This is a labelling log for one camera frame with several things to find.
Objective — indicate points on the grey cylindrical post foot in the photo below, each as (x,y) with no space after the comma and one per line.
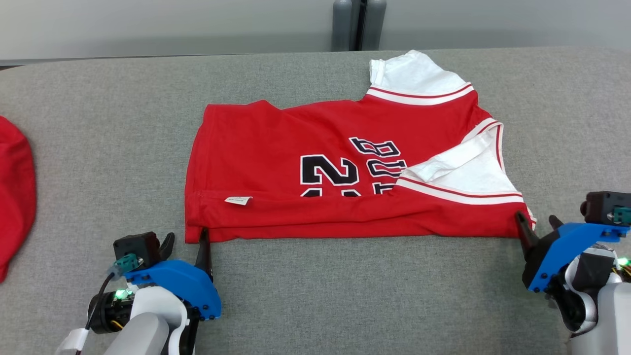
(341,24)
(374,24)

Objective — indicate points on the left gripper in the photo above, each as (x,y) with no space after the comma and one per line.
(157,303)

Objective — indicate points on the red shorts with white trim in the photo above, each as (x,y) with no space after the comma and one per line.
(15,197)

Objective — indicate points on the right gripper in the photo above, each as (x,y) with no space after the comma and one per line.
(586,276)

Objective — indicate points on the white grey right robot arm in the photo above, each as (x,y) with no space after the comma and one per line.
(611,320)

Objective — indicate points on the red Bulls basketball jersey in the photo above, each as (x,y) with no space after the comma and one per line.
(276,148)

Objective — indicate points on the grey fabric upholstered bench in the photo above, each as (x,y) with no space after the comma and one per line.
(315,296)

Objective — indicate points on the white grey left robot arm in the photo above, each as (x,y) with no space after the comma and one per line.
(138,337)

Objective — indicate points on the grey partition post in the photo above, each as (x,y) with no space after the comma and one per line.
(359,19)

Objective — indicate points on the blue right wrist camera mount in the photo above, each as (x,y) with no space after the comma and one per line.
(567,241)

